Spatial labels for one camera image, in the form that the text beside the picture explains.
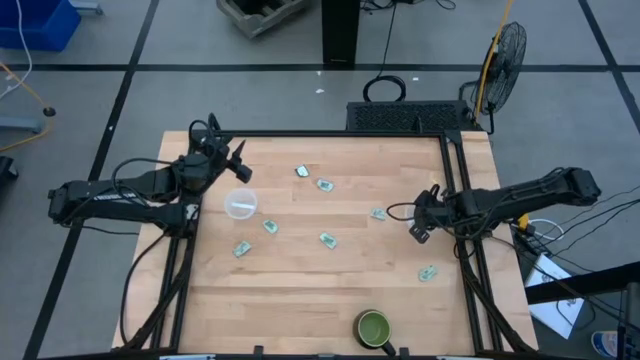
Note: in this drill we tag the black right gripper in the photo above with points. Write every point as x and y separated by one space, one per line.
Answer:
431 210

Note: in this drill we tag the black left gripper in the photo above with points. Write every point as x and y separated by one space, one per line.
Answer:
200 170

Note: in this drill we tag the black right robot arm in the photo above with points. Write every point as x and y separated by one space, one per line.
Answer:
525 192

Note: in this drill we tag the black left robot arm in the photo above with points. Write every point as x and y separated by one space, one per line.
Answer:
125 192

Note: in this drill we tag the clear plastic cup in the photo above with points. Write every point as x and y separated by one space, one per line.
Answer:
241 203
409 214

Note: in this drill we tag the green black ceramic mug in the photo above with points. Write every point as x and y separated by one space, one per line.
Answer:
373 329

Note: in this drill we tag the black perforated computer case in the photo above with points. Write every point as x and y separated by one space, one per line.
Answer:
400 116

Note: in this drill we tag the grey moulded pallet tray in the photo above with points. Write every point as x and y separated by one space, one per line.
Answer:
260 17

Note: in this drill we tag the white printed booklet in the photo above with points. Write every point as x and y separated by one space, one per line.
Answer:
552 295

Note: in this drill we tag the black upright column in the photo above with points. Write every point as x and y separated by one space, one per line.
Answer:
340 30

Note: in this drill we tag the black beam beside table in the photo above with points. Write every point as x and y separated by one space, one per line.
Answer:
580 285

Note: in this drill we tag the black floor fan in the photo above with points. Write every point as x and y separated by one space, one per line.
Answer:
505 65

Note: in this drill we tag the grey floor stand foot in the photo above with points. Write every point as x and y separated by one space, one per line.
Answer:
20 125

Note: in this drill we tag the blue plastic bin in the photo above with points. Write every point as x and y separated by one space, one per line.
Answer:
35 25

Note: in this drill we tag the black aluminium table frame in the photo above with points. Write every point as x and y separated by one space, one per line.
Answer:
325 133

